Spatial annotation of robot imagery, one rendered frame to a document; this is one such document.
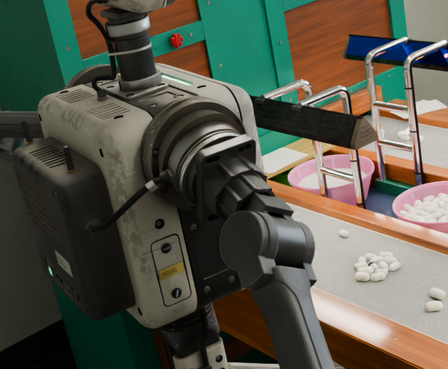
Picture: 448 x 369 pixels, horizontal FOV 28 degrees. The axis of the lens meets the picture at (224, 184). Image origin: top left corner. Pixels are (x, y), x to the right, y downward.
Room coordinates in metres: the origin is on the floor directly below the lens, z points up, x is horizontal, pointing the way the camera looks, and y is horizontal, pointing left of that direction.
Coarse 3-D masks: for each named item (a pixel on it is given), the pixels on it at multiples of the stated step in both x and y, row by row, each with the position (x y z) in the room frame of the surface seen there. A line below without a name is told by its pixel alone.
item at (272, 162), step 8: (272, 152) 2.82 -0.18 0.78; (280, 152) 2.81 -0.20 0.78; (288, 152) 2.79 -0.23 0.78; (296, 152) 2.78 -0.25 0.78; (264, 160) 2.76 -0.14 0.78; (272, 160) 2.75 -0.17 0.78; (280, 160) 2.73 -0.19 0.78; (288, 160) 2.72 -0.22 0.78; (296, 160) 2.70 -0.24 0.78; (264, 168) 2.69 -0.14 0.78; (272, 168) 2.68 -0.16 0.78; (280, 168) 2.67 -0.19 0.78
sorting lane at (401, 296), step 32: (320, 224) 2.29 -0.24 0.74; (352, 224) 2.24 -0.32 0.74; (320, 256) 2.09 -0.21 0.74; (352, 256) 2.06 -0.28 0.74; (416, 256) 1.99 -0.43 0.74; (320, 288) 1.93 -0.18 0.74; (352, 288) 1.90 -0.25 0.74; (384, 288) 1.87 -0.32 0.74; (416, 288) 1.84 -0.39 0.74; (416, 320) 1.71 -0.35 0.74
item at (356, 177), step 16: (304, 80) 2.42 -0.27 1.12; (272, 96) 2.35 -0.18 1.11; (320, 96) 2.25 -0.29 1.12; (352, 112) 2.30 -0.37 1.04; (320, 144) 2.43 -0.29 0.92; (320, 160) 2.42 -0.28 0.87; (352, 160) 2.30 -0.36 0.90; (320, 176) 2.42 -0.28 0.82; (336, 176) 2.37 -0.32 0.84; (352, 176) 2.32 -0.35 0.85; (320, 192) 2.43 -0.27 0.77
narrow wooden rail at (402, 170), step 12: (324, 156) 2.81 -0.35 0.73; (372, 156) 2.65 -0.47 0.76; (384, 156) 2.63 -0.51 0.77; (312, 168) 2.87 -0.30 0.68; (396, 168) 2.54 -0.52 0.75; (408, 168) 2.49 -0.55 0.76; (432, 168) 2.46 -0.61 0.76; (444, 168) 2.44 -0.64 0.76; (372, 180) 2.63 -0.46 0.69; (396, 180) 2.54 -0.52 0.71; (408, 180) 2.50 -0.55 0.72; (432, 180) 2.42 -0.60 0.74; (444, 180) 2.38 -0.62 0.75; (432, 192) 2.42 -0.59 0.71
